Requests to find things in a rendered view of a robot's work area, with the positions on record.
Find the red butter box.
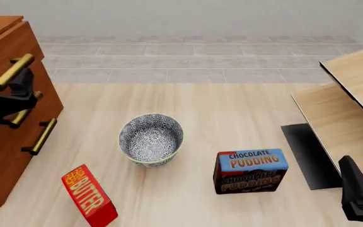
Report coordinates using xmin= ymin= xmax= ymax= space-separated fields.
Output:
xmin=60 ymin=163 xmax=119 ymax=227

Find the pale wooden slab black edge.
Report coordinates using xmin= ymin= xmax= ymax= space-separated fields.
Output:
xmin=318 ymin=43 xmax=363 ymax=132

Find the black white patterned bowl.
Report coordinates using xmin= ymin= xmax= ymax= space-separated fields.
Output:
xmin=118 ymin=113 xmax=185 ymax=168

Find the brass drawer handle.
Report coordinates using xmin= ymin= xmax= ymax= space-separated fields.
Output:
xmin=20 ymin=117 xmax=58 ymax=156
xmin=2 ymin=90 xmax=44 ymax=129
xmin=0 ymin=53 xmax=35 ymax=92

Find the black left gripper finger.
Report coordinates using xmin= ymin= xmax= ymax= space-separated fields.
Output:
xmin=9 ymin=68 xmax=39 ymax=108

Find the chocolate pudding box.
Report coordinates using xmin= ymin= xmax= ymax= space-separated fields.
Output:
xmin=212 ymin=148 xmax=290 ymax=195

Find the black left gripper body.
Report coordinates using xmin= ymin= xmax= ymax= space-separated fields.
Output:
xmin=0 ymin=90 xmax=35 ymax=125

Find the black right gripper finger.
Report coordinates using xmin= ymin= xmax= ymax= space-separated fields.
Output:
xmin=338 ymin=155 xmax=363 ymax=206

